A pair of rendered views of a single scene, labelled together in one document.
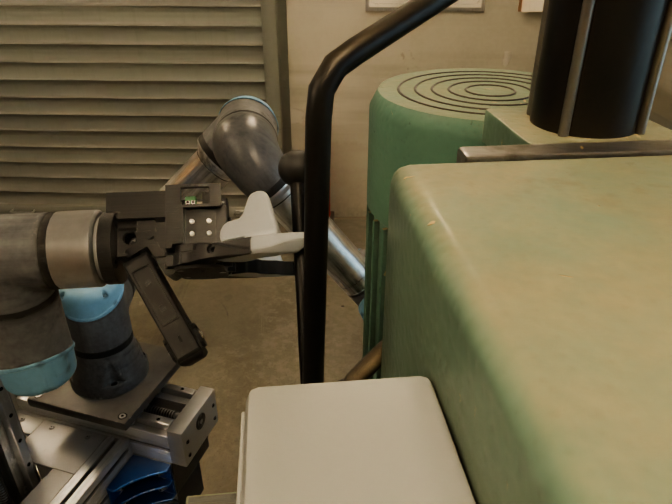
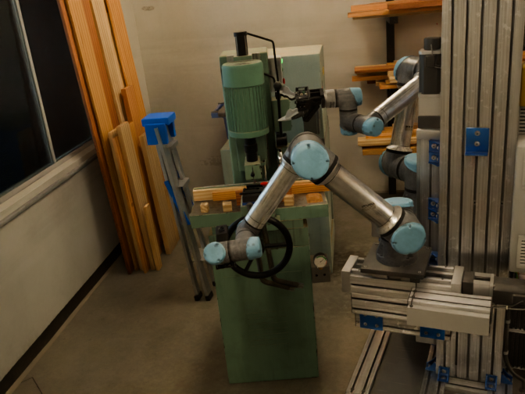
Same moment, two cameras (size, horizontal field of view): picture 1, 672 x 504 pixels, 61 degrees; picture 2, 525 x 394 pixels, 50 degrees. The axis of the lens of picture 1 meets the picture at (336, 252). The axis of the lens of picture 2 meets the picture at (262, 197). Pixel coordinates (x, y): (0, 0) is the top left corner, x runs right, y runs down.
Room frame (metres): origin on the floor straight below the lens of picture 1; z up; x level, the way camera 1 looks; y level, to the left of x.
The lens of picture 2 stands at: (2.80, 0.25, 1.80)
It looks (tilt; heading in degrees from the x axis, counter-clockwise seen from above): 21 degrees down; 188
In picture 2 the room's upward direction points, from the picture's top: 6 degrees counter-clockwise
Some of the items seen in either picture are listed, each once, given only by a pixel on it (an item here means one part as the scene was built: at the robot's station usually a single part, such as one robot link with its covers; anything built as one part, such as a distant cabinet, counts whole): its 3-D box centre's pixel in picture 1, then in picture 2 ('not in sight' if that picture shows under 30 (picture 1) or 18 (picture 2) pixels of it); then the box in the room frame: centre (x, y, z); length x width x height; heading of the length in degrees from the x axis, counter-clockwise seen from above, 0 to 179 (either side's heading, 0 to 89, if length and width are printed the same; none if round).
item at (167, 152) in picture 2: not in sight; (182, 208); (-0.29, -0.68, 0.58); 0.27 x 0.25 x 1.16; 89
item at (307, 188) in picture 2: not in sight; (277, 190); (0.42, -0.01, 0.92); 0.60 x 0.02 x 0.04; 96
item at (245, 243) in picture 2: not in sight; (245, 247); (1.08, -0.07, 0.97); 0.11 x 0.11 x 0.08; 5
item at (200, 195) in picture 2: not in sight; (258, 189); (0.40, -0.10, 0.93); 0.60 x 0.02 x 0.05; 96
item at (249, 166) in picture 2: not in sight; (253, 169); (0.41, -0.11, 1.03); 0.14 x 0.07 x 0.09; 6
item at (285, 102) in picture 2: not in sight; (281, 113); (0.20, 0.02, 1.23); 0.09 x 0.08 x 0.15; 6
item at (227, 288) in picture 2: not in sight; (266, 287); (0.31, -0.13, 0.36); 0.58 x 0.45 x 0.71; 6
